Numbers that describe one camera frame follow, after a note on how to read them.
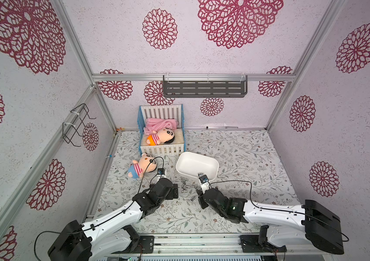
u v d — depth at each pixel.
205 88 0.94
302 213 0.44
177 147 1.00
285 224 0.46
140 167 0.92
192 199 0.87
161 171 0.73
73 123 0.75
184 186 0.92
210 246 0.75
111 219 0.48
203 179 0.69
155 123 1.10
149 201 0.60
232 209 0.58
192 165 1.00
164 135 1.01
